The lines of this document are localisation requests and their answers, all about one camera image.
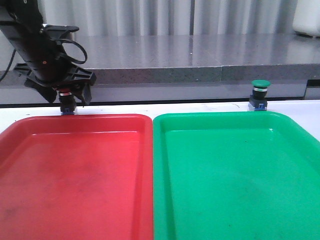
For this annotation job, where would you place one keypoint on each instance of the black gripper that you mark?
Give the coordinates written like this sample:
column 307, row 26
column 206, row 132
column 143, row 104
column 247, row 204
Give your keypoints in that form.
column 47, row 66

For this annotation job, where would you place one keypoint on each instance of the red mushroom push button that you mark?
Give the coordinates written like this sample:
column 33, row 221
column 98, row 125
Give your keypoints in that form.
column 67, row 102

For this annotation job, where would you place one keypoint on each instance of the green mushroom push button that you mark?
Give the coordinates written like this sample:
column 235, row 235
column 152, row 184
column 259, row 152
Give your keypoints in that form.
column 257, row 99

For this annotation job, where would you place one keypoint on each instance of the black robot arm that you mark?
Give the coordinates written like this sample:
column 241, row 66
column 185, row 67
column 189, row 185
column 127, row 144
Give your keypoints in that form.
column 26, row 12

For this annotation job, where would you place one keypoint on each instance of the grey stone counter ledge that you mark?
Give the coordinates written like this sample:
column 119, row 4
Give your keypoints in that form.
column 182, row 68

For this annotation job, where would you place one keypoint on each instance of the red plastic tray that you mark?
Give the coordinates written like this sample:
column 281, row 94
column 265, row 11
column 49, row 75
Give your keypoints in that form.
column 77, row 177

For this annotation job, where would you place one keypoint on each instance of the green plastic tray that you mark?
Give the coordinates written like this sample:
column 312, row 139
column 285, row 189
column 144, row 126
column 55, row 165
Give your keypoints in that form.
column 235, row 176

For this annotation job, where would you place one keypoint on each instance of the white container on counter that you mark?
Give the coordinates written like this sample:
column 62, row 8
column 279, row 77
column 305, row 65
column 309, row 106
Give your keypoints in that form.
column 306, row 18

